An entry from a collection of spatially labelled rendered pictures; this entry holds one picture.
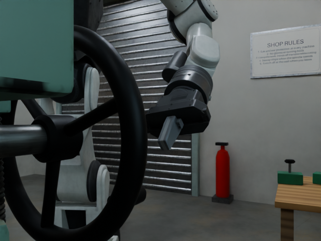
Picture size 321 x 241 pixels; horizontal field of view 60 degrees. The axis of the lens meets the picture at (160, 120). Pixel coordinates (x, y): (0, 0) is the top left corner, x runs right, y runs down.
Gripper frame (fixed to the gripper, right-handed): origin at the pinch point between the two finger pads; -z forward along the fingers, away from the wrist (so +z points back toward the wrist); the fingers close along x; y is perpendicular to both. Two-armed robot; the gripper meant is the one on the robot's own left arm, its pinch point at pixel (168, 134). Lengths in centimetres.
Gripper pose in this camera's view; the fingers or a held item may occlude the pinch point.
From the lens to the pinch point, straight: 46.4
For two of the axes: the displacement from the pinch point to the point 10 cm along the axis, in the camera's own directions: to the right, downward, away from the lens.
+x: -8.8, 1.4, 4.6
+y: -3.7, -8.0, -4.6
